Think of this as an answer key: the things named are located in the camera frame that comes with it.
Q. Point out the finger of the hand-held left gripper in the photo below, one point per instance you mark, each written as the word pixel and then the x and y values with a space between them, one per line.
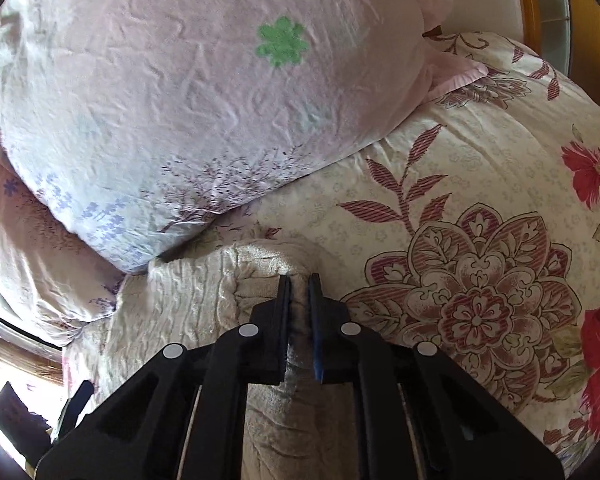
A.
pixel 77 402

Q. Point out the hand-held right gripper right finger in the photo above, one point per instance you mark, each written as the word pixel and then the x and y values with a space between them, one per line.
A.
pixel 316 330

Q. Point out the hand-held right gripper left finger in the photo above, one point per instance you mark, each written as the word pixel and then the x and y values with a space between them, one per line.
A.
pixel 282 310

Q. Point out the pink floral pillow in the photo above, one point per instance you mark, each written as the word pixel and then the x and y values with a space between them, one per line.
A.
pixel 30 260

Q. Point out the cream floral quilt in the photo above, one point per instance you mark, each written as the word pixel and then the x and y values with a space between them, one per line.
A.
pixel 455 185

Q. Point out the pink pillow with blue print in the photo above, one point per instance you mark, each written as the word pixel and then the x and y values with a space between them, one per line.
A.
pixel 205 110

